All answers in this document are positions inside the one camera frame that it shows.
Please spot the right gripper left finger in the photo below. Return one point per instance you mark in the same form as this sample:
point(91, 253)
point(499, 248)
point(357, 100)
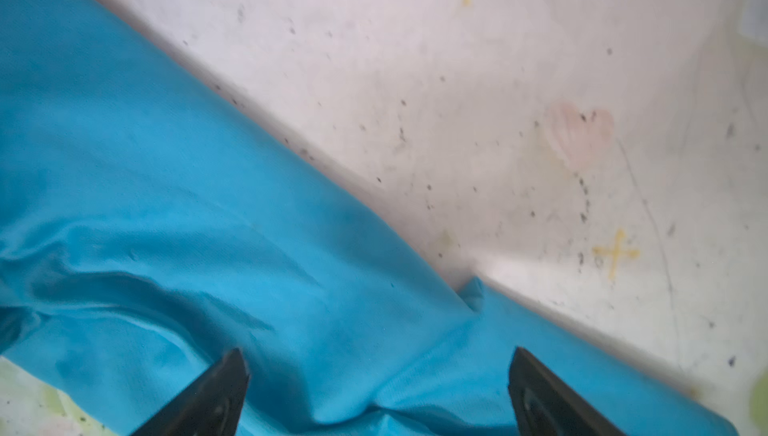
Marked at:
point(210, 406)

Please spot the blue t shirt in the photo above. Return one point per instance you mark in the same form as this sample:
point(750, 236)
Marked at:
point(148, 228)

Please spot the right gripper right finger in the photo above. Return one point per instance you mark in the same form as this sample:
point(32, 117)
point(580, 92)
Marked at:
point(544, 404)

